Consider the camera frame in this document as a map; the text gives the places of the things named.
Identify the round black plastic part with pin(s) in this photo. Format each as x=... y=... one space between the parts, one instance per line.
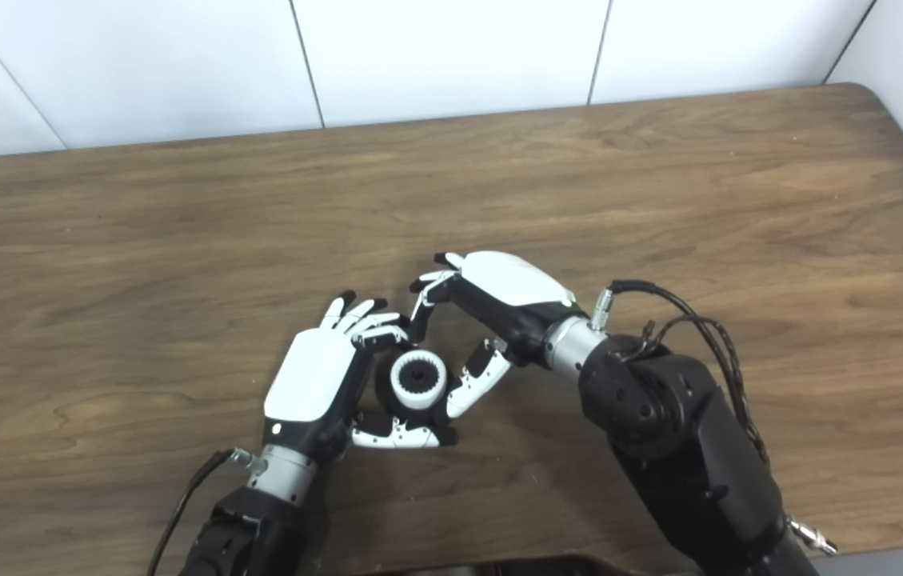
x=417 y=374

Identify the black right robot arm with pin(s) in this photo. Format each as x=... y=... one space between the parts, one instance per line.
x=699 y=456

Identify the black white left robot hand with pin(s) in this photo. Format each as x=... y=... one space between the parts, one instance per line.
x=311 y=376

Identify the dark robot torso edge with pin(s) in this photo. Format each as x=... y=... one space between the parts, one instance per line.
x=547 y=566

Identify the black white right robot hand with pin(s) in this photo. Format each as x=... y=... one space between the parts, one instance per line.
x=511 y=280

